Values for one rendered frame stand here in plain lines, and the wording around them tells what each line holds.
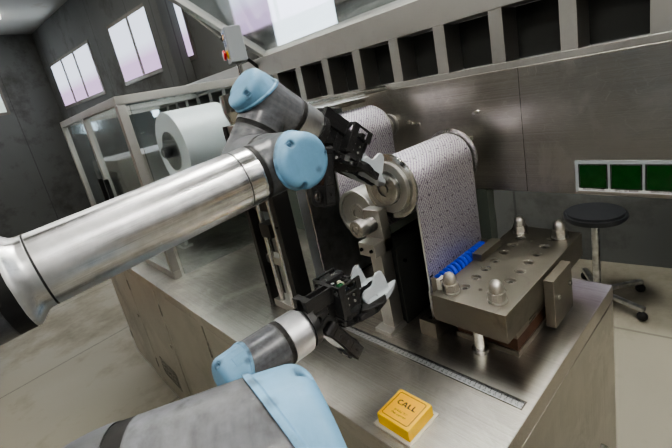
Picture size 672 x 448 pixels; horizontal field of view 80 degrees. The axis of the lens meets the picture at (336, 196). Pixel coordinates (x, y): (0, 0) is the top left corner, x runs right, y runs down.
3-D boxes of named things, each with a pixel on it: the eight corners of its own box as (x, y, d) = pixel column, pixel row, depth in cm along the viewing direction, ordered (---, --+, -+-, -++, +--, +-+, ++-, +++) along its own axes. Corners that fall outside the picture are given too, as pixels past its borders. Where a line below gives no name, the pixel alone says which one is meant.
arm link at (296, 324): (302, 370, 63) (273, 352, 69) (324, 354, 66) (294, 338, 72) (291, 329, 61) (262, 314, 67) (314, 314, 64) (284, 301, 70)
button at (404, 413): (378, 423, 72) (376, 412, 71) (402, 398, 76) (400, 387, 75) (410, 443, 66) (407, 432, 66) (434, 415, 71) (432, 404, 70)
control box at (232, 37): (223, 66, 124) (214, 32, 122) (244, 62, 126) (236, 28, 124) (226, 63, 118) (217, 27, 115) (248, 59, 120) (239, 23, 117)
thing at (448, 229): (429, 290, 91) (417, 214, 86) (480, 249, 106) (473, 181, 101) (431, 291, 91) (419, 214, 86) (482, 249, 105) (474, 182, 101)
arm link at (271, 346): (217, 398, 62) (201, 351, 60) (275, 357, 69) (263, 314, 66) (243, 423, 56) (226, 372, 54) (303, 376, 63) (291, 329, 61)
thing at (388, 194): (368, 197, 91) (372, 167, 88) (374, 194, 93) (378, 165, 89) (394, 211, 87) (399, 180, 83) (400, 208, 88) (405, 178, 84)
